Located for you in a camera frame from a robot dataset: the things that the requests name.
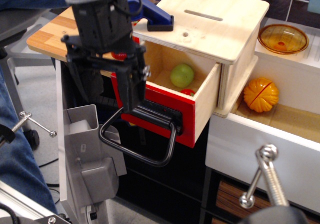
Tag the blue jeans leg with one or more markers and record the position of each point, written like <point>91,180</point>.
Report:
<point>19,170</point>

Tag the steel clamp screw right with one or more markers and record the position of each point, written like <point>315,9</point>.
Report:
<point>265,156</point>

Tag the red front wooden drawer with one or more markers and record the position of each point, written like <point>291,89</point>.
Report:
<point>196,110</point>

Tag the grey metal bracket mount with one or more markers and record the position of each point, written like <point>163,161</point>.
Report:
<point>89,170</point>

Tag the white sink basin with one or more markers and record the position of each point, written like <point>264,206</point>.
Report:
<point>293,126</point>

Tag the red lid spice jar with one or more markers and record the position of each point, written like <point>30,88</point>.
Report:
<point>119,56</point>

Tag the blue bar clamp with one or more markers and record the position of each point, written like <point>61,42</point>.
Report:
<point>157,19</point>

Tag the red toy tomato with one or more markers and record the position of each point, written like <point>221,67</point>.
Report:
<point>188,92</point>

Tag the amber plastic bowl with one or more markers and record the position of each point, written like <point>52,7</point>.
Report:
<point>283,39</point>

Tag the orange toy pumpkin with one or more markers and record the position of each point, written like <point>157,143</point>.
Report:
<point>261,95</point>

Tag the green toy apple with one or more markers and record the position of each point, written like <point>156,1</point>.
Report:
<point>182,75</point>

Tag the black drawer pull handle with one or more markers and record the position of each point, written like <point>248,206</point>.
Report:
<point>136,146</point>

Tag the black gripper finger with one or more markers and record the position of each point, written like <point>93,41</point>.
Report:
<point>88,80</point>
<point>131,87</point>

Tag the light plywood box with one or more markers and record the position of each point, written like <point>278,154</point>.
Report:
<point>223,30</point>

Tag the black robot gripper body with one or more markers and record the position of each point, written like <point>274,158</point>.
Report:
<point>104,26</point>

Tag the black caster wheel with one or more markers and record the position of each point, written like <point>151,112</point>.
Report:
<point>33,138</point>

